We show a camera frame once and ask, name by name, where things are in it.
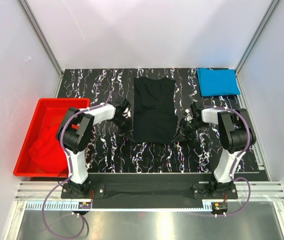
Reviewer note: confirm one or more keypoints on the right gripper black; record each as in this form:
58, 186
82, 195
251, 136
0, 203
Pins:
179, 136

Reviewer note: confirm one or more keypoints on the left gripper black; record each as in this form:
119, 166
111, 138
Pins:
129, 129

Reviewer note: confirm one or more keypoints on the black t shirt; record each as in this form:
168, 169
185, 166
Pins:
154, 118

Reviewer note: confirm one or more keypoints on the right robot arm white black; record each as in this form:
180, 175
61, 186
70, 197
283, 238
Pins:
236, 135

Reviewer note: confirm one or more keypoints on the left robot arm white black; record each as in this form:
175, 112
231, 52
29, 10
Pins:
74, 134

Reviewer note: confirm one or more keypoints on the folded blue t shirt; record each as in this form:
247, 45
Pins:
217, 82

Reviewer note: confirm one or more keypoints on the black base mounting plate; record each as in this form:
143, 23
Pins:
149, 190

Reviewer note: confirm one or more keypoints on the red t shirt in bin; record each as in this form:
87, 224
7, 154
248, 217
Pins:
47, 153

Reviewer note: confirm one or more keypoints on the right connector board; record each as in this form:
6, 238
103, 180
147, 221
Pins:
220, 206

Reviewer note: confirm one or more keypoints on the connector board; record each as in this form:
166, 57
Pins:
220, 206
85, 205

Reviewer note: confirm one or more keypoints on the red plastic bin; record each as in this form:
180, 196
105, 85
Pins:
48, 112

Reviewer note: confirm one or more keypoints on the left connector board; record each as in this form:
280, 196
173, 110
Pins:
85, 205

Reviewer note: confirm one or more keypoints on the white cable duct strip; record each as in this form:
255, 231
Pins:
73, 206

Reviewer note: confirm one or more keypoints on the left aluminium frame post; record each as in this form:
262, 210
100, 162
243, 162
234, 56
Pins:
40, 35

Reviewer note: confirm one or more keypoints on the aluminium frame post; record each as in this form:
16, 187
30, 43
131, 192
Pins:
40, 35
257, 34

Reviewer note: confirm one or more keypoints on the right aluminium frame post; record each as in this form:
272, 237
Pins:
257, 34

